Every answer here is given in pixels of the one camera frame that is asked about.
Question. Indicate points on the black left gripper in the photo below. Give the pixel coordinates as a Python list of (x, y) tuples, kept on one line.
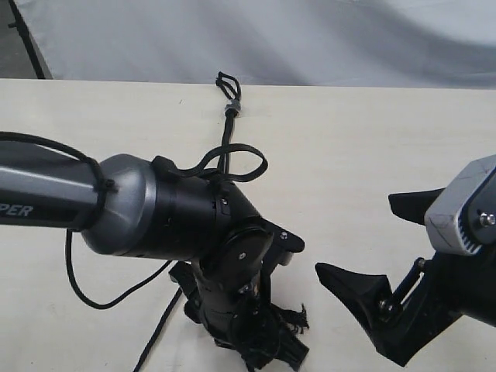
[(228, 293)]

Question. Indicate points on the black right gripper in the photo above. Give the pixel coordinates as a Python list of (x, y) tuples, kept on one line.
[(452, 286)]

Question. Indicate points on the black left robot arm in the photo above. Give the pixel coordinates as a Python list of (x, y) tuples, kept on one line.
[(215, 245)]

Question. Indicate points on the white backdrop cloth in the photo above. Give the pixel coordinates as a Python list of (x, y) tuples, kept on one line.
[(440, 44)]

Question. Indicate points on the black backdrop stand pole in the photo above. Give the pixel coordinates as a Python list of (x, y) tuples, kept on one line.
[(23, 31)]

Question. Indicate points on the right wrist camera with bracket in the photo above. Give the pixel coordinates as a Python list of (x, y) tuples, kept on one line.
[(461, 220)]

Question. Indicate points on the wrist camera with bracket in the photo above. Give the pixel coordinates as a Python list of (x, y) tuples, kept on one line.
[(461, 220), (284, 246)]

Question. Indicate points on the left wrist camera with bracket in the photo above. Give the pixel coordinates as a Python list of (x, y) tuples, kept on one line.
[(284, 246)]

